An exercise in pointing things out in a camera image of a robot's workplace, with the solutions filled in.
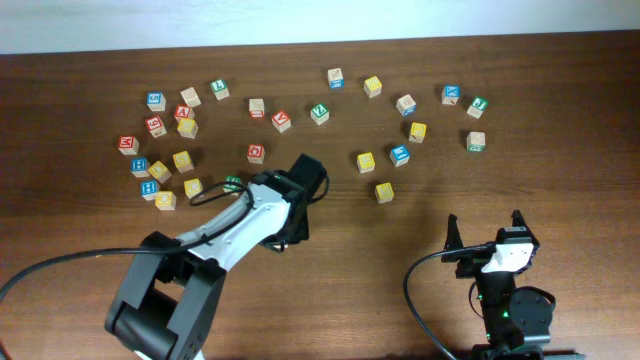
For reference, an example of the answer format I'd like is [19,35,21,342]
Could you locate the yellow O block upper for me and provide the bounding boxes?
[148,161,171,184]

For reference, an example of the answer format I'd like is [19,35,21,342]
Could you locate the red M block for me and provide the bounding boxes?
[117,135,139,155]

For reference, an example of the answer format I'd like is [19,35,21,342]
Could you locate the blue D block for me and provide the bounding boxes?
[396,94,417,117]

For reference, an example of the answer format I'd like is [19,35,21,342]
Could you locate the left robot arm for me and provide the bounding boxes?
[105,154,327,360]

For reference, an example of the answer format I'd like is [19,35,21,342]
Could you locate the green V block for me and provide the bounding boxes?
[223,176,243,196]

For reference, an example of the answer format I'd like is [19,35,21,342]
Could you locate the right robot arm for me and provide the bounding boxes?
[443,210,556,359]

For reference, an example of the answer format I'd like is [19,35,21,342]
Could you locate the blue plus block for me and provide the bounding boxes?
[140,180,160,201]

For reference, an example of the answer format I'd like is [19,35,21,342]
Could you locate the yellow top block far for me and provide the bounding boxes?
[364,76,382,98]

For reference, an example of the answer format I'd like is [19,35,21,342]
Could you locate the yellow umbrella block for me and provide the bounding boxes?
[356,152,376,174]

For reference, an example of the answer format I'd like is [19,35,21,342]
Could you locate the green Z block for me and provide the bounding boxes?
[310,104,330,125]

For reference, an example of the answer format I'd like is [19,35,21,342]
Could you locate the yellow s block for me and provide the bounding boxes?
[375,182,394,204]
[172,151,194,173]

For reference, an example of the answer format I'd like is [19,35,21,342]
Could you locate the blue side block far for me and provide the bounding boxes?
[327,68,344,89]

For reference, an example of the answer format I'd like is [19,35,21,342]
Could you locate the red 6 block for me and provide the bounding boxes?
[145,116,167,138]

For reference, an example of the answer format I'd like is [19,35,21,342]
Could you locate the red A block centre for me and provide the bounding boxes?
[271,110,292,133]

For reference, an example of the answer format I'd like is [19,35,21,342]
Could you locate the yellow o block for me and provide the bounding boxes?
[155,191,177,211]
[148,161,171,184]

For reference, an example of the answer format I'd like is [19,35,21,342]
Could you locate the plain wooden block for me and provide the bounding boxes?
[180,87,201,107]

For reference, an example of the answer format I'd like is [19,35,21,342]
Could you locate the yellow block pencil side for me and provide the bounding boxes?
[409,122,427,143]

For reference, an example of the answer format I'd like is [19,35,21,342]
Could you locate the green R block right side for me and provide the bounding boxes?
[466,131,486,152]

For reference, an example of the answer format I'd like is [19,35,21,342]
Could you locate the red Q block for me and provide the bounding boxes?
[246,144,266,164]

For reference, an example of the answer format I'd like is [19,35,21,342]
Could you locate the blue S block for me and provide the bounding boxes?
[146,92,166,112]

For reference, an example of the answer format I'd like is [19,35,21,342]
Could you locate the red A block left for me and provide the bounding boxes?
[174,105,195,122]

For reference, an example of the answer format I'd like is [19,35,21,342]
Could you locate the blue I block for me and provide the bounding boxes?
[390,145,410,167]

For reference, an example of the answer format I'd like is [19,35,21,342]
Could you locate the yellow O block lower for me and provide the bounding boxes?
[155,191,177,211]

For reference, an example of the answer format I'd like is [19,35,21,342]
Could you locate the yellow block upper left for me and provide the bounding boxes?
[177,118,198,139]

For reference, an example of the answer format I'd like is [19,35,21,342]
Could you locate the blue X block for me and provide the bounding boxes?
[441,84,461,106]

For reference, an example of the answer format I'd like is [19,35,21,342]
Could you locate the blue H block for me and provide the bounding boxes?
[130,158,150,178]

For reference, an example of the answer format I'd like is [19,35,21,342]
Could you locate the red a block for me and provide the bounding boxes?
[174,105,195,122]
[271,110,292,133]

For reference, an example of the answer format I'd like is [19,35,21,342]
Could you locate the yellow C block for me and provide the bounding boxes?
[184,178,203,199]

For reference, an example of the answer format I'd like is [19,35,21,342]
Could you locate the green J block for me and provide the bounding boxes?
[467,96,489,119]

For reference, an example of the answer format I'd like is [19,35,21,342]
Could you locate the green L block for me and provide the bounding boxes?
[210,79,230,101]

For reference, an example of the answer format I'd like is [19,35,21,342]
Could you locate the red side plain block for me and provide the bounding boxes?
[248,98,265,118]

